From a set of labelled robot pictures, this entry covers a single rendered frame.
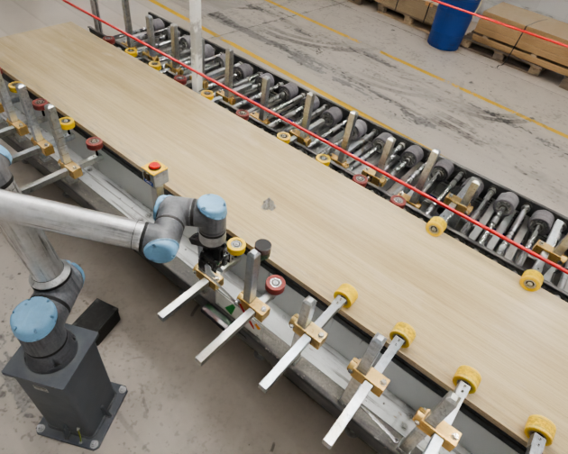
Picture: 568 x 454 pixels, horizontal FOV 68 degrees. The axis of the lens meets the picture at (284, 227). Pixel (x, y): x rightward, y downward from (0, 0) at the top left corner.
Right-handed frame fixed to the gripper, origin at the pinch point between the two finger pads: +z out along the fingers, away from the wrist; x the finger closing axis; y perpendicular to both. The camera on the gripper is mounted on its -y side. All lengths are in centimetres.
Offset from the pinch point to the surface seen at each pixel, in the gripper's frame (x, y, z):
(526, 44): 601, -15, 66
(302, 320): 6.1, 39.2, -2.6
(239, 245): 23.0, -5.6, 7.7
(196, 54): 102, -117, -14
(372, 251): 62, 38, 8
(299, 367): 7, 43, 28
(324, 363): 19, 48, 36
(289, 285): 27.8, 19.6, 16.8
